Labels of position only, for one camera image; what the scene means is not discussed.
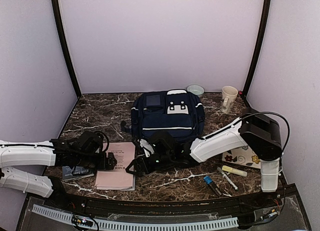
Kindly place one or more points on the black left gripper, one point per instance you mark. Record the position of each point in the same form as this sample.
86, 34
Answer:
105, 161

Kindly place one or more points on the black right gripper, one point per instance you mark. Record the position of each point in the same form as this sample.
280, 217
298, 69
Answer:
137, 162

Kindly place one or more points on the dark blue novel book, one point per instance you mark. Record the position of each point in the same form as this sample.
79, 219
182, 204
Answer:
76, 173

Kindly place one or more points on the navy blue student backpack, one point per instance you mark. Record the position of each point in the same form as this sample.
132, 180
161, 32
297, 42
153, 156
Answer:
177, 111

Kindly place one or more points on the pink paperback book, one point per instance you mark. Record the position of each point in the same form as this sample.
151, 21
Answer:
118, 178

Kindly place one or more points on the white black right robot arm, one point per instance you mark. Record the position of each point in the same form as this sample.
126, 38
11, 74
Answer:
254, 129

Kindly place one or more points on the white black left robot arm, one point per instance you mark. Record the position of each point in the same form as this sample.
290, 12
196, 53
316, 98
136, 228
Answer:
13, 154

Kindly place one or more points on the black marker blue cap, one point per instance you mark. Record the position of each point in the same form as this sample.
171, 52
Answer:
212, 185

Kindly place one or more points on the white marker pen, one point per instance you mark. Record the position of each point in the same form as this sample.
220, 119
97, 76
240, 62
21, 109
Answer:
227, 178

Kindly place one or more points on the yellow highlighter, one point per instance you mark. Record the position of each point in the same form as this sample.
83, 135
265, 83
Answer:
235, 171

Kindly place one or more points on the celadon bowl at back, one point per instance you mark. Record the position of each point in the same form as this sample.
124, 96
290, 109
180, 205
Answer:
196, 89

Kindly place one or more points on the square floral plate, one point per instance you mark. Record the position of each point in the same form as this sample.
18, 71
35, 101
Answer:
242, 156

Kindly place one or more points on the cream ceramic mug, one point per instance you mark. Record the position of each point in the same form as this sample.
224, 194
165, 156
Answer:
229, 95

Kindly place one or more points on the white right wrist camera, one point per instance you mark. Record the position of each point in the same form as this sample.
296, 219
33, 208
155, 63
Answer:
146, 147

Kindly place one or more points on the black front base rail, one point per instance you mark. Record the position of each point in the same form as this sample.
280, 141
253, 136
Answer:
182, 197

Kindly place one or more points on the grey slotted cable duct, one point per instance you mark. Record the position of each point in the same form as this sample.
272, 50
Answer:
121, 222

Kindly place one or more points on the black left frame post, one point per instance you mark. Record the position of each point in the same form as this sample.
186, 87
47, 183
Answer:
64, 47

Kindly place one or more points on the black frame post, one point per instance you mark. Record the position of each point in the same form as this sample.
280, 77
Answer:
257, 47
64, 47

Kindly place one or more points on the black right frame post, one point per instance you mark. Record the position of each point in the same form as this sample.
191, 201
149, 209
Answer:
257, 47

